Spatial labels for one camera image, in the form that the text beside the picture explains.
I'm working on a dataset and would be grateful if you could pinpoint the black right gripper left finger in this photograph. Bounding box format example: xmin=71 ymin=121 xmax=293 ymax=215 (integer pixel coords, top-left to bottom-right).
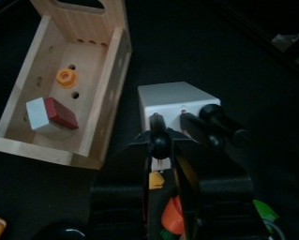
xmin=90 ymin=130 xmax=154 ymax=240

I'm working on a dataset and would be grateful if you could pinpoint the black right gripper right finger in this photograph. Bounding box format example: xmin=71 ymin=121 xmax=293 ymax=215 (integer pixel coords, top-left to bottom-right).
xmin=170 ymin=128 xmax=270 ymax=240

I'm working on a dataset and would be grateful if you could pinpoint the black-handled toy cleaver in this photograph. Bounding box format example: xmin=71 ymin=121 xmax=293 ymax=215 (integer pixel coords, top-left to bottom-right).
xmin=150 ymin=112 xmax=173 ymax=161

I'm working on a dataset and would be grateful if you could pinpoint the yellow toy piece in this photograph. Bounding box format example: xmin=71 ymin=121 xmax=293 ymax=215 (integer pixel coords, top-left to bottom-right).
xmin=150 ymin=171 xmax=166 ymax=191

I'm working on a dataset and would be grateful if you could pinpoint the green toy food piece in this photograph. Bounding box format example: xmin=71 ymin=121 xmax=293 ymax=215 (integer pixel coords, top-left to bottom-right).
xmin=251 ymin=199 xmax=281 ymax=233

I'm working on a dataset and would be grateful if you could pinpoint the orange toy food piece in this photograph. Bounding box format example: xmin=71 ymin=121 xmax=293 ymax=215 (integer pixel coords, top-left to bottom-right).
xmin=161 ymin=195 xmax=187 ymax=235

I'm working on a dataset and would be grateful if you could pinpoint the glossy black round object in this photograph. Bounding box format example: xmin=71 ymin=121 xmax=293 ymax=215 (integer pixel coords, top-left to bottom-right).
xmin=30 ymin=220 xmax=91 ymax=240

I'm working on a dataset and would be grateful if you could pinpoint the white and red toy block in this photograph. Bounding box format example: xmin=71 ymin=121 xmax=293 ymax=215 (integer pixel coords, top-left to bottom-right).
xmin=26 ymin=97 xmax=80 ymax=136

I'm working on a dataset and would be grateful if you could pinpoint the white knife block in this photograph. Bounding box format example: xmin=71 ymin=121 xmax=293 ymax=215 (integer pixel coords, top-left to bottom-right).
xmin=136 ymin=81 xmax=222 ymax=173

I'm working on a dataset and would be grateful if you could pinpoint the orange toy nut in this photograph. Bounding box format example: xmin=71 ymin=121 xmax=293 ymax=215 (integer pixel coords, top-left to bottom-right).
xmin=55 ymin=67 xmax=80 ymax=89

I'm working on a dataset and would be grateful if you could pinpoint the wooden toy toolbox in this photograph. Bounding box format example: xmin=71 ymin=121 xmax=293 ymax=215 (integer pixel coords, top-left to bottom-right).
xmin=0 ymin=0 xmax=134 ymax=171

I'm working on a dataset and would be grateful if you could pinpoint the slim black-handled toy knife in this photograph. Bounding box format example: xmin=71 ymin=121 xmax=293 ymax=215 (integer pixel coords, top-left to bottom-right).
xmin=179 ymin=111 xmax=227 ymax=152

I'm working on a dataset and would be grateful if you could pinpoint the thick black-handled toy knife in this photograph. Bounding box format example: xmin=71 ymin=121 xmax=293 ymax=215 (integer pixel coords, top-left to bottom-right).
xmin=198 ymin=103 xmax=251 ymax=148

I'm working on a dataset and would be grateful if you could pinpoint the grey frame bracket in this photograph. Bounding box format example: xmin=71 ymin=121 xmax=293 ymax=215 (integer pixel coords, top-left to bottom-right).
xmin=270 ymin=32 xmax=299 ymax=53

